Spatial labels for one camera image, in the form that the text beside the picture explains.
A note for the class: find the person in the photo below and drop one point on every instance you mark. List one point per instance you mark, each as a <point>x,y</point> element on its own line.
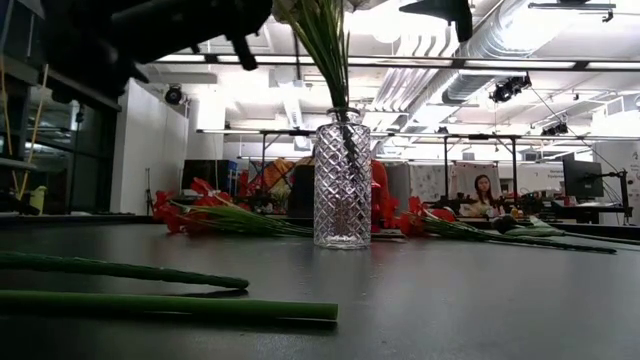
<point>483,192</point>

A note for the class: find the black tripod stand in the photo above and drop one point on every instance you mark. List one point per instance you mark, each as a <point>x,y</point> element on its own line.
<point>148,192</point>

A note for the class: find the black artificial tulip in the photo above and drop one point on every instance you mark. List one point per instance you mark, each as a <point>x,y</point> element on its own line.
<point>505,225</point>

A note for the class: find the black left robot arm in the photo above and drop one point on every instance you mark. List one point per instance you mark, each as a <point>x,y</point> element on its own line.
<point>85,50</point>

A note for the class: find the overhead LED light bar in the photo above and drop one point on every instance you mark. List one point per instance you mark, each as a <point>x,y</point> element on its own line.
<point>520,64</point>

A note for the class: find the black monitor on arm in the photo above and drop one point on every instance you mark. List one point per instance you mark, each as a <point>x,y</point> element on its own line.
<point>582,179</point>

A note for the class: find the red ribbed glass vase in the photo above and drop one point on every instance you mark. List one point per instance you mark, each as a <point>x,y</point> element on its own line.
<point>379,200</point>

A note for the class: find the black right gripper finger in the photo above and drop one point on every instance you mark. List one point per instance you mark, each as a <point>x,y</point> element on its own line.
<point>450,12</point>

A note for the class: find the black wide monitor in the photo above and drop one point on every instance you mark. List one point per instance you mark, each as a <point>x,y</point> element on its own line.
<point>207,175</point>

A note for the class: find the black metal rig frame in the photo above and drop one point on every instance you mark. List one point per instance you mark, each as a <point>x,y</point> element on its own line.
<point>514,170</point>

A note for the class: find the yellow-green bottle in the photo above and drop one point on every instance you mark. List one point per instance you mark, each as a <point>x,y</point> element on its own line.
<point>38,201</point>

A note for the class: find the white patterned cloth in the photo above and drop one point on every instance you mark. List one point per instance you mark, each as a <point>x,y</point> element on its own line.
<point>430,180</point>

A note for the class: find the red artificial flower bunch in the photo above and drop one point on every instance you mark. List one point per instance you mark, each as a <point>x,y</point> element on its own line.
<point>415,220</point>
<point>172,215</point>
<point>125,270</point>

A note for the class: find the black round spotlight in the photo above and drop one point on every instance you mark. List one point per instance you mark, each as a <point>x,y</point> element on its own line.
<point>173,95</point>

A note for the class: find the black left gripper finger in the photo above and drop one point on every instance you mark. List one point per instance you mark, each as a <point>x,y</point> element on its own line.
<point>250,15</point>
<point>246,52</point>

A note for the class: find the silver ventilation duct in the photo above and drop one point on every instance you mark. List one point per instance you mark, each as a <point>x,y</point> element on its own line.
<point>500,40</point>

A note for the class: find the clear diamond-cut glass vase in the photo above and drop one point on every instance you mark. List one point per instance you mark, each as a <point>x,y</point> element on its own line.
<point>342,200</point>

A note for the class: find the dark office desk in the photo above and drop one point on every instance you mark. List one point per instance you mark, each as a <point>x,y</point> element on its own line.
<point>590,212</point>

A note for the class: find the colourful patterned cloth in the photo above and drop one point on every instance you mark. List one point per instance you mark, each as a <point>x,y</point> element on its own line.
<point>272,175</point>

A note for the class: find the black track spotlight cluster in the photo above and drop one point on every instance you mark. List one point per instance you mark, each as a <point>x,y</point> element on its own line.
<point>510,89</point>

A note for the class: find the yellow rod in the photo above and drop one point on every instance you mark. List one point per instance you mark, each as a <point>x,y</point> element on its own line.
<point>32,145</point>

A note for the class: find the green stem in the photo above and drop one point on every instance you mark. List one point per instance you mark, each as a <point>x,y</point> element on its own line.
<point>200,305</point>

